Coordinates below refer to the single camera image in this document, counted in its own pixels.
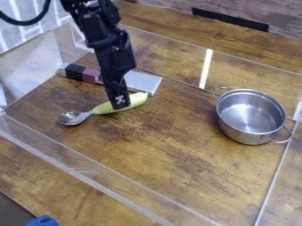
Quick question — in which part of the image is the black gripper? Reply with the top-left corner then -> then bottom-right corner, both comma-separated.
97,29 -> 137,110

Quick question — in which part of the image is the spoon with yellow handle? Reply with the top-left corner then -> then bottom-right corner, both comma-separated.
58,92 -> 149,125

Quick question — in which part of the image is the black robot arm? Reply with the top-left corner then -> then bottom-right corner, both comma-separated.
61,0 -> 137,110

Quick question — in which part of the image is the silver metal pot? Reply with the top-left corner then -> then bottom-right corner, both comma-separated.
217,87 -> 293,146

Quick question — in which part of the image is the blue object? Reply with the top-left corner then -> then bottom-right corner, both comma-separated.
25,215 -> 59,226

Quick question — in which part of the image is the clear acrylic triangular bracket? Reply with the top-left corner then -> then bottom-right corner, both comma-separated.
70,22 -> 95,53

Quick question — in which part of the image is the black cable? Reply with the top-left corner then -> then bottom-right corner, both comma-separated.
0,0 -> 54,26

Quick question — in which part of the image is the black wall strip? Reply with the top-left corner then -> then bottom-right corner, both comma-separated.
192,7 -> 269,32

